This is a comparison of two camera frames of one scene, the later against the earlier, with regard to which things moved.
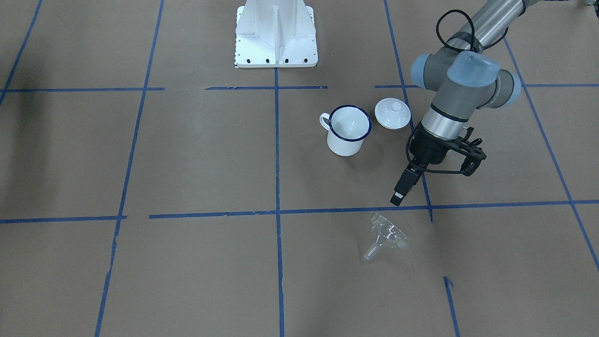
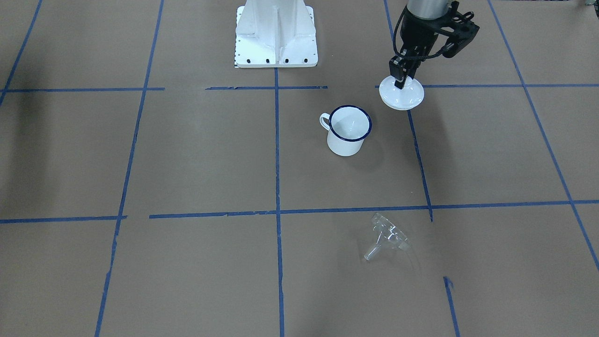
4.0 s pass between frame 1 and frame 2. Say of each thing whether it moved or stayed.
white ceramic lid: moved
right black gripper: moved
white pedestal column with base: stayed
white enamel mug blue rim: stayed
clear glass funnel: stayed
